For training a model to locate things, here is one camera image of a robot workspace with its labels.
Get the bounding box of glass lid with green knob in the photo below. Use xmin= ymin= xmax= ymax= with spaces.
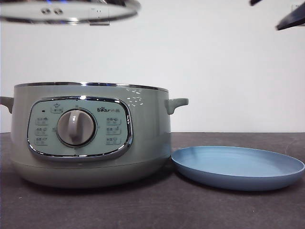
xmin=0 ymin=0 xmax=142 ymax=26

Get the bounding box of blue round plate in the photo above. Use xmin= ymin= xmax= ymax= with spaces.
xmin=170 ymin=146 xmax=305 ymax=192

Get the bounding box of pale green electric steamer pot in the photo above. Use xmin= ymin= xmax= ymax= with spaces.
xmin=0 ymin=82 xmax=189 ymax=190

